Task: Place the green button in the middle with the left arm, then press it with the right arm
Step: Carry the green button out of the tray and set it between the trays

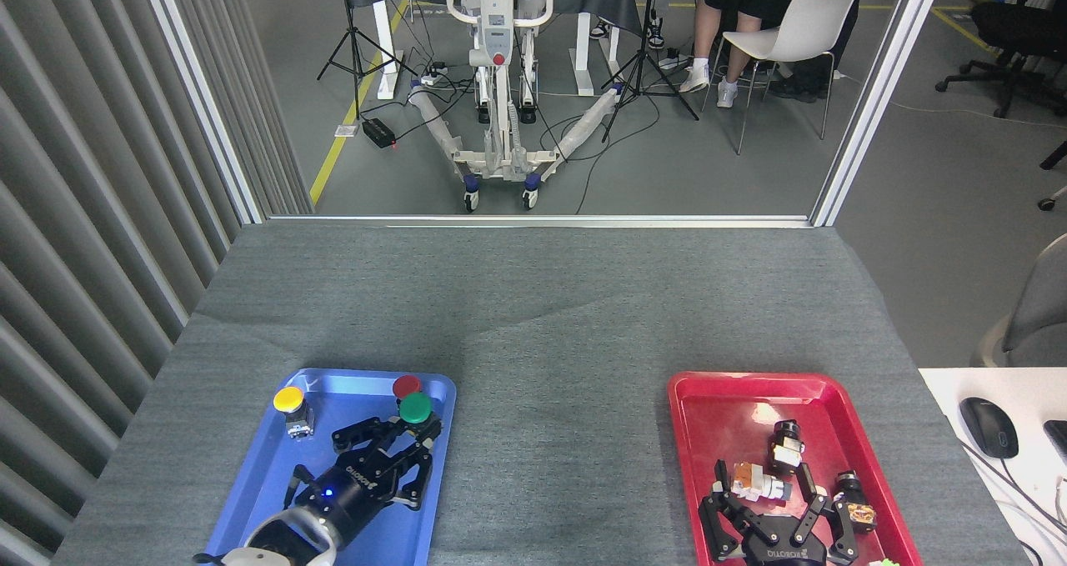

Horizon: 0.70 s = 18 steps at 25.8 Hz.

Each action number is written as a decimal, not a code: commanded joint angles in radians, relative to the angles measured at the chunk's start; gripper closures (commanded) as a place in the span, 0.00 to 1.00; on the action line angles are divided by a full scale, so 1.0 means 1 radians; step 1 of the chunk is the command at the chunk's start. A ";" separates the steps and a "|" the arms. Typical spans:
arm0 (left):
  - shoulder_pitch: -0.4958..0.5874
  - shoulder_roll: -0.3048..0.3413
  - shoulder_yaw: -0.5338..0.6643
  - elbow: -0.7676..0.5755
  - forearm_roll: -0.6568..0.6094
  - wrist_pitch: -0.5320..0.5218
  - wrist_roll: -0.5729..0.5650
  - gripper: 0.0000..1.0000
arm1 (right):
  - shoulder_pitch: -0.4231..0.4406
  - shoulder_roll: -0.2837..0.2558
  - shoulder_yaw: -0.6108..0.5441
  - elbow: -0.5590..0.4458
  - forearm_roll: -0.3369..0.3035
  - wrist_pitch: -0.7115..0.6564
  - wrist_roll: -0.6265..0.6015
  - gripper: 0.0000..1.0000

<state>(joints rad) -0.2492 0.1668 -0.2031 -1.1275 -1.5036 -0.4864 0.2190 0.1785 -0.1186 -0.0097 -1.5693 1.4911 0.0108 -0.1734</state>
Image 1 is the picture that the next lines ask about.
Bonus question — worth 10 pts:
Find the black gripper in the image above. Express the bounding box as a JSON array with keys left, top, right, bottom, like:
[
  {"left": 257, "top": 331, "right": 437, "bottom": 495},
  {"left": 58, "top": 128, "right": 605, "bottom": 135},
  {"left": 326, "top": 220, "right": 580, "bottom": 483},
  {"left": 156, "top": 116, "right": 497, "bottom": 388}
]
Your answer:
[
  {"left": 292, "top": 418, "right": 441, "bottom": 546},
  {"left": 699, "top": 460, "right": 859, "bottom": 566}
]

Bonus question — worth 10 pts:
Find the green push button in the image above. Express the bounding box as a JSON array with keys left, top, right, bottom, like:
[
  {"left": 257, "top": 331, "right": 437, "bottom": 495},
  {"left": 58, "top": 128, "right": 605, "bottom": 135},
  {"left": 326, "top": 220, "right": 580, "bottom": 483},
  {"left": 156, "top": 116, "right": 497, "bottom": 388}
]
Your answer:
[{"left": 398, "top": 391, "right": 438, "bottom": 446}]

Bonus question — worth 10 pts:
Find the yellow push button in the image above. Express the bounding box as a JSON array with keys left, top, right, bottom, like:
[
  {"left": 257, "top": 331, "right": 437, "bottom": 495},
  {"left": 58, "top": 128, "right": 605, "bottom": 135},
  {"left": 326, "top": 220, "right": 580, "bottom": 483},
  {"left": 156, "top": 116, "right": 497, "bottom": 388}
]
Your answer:
[{"left": 273, "top": 386, "right": 315, "bottom": 442}]

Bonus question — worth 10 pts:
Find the red plastic tray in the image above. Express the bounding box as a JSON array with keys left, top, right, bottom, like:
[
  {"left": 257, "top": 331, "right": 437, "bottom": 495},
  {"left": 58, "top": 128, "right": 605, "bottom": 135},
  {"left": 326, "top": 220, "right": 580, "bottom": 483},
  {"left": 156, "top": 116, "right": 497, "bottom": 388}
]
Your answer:
[{"left": 667, "top": 372, "right": 924, "bottom": 566}]

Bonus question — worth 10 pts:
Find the blue plastic tray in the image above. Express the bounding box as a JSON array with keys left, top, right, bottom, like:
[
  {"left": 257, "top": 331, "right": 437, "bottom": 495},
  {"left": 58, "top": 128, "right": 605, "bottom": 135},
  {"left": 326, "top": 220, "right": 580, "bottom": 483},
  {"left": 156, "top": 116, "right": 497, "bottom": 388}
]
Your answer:
[{"left": 200, "top": 368, "right": 458, "bottom": 566}]

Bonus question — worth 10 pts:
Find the grey table cloth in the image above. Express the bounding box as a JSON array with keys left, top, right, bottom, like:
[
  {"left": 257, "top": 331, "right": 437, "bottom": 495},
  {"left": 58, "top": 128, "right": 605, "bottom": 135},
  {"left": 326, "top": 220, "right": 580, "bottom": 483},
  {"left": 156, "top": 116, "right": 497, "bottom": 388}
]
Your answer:
[{"left": 50, "top": 223, "right": 1030, "bottom": 566}]

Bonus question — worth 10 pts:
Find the white desk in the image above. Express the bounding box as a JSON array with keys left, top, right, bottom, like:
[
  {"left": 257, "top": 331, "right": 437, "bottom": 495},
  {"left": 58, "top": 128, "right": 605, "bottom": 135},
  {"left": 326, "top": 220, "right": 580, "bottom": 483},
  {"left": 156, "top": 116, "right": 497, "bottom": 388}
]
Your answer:
[{"left": 919, "top": 368, "right": 1067, "bottom": 566}]

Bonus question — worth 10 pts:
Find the black computer mouse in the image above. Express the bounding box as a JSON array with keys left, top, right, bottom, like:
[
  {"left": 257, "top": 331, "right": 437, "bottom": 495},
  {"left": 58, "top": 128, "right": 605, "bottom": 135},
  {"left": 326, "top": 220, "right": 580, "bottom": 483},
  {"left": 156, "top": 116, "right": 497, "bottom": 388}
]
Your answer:
[{"left": 959, "top": 397, "right": 1019, "bottom": 459}]

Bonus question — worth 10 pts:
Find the grey chair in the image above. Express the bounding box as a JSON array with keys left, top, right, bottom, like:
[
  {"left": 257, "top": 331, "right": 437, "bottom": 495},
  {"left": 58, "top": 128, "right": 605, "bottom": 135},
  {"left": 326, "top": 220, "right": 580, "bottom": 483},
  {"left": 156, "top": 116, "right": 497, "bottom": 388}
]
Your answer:
[{"left": 971, "top": 234, "right": 1067, "bottom": 368}]

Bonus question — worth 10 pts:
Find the black tripod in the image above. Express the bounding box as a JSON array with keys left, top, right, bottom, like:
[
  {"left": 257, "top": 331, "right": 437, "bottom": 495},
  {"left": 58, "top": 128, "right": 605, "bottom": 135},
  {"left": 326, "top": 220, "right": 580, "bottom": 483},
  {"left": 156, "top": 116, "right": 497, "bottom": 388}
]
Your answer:
[
  {"left": 602, "top": 0, "right": 701, "bottom": 143},
  {"left": 317, "top": 0, "right": 418, "bottom": 121}
]

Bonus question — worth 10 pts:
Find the white wheeled stand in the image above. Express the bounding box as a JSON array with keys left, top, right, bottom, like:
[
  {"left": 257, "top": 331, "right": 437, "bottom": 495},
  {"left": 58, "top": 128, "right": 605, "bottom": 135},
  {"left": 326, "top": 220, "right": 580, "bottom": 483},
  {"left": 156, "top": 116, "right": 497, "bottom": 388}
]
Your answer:
[{"left": 406, "top": 0, "right": 624, "bottom": 213}]

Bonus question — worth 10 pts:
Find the black chair leg with caster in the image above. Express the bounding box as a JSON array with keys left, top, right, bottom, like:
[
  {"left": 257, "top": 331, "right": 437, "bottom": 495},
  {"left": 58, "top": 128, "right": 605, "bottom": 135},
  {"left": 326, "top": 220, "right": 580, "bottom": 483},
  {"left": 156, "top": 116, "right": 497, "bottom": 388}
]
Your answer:
[{"left": 1038, "top": 139, "right": 1067, "bottom": 213}]

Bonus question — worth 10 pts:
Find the white plastic chair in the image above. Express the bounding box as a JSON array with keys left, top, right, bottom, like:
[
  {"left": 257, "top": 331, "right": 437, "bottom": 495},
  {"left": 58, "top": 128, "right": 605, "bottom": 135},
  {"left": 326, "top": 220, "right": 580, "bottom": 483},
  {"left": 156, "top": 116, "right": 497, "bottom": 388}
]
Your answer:
[{"left": 702, "top": 0, "right": 861, "bottom": 156}]

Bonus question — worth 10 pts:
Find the black office chair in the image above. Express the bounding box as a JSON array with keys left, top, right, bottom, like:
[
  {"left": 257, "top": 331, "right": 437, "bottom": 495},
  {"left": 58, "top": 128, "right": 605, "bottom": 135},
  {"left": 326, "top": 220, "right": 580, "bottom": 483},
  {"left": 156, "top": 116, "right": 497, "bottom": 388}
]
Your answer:
[{"left": 935, "top": 0, "right": 1067, "bottom": 119}]

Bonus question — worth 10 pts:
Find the white orange switch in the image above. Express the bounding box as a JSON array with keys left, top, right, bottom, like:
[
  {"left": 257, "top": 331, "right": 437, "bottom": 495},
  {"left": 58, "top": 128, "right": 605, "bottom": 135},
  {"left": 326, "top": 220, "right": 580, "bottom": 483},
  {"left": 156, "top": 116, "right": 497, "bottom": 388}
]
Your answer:
[{"left": 730, "top": 462, "right": 794, "bottom": 504}]

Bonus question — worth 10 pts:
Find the black knob switch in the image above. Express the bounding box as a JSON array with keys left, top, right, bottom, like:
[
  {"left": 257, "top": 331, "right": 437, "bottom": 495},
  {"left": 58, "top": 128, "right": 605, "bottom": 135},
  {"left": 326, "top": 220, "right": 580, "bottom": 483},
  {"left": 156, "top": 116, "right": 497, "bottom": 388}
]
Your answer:
[{"left": 767, "top": 420, "right": 807, "bottom": 473}]

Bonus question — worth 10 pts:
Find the black orange switch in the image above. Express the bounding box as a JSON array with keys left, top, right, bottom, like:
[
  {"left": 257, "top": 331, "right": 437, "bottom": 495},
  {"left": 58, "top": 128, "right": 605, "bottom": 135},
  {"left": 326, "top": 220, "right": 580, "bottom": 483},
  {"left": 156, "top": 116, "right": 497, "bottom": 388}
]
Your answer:
[{"left": 832, "top": 470, "right": 879, "bottom": 535}]

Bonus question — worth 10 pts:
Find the silver frame post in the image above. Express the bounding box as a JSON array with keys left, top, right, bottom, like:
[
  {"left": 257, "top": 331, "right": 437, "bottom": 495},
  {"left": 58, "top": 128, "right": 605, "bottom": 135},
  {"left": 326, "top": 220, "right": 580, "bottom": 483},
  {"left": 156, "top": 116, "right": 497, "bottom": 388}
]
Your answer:
[
  {"left": 138, "top": 0, "right": 268, "bottom": 225},
  {"left": 810, "top": 0, "right": 951, "bottom": 227}
]

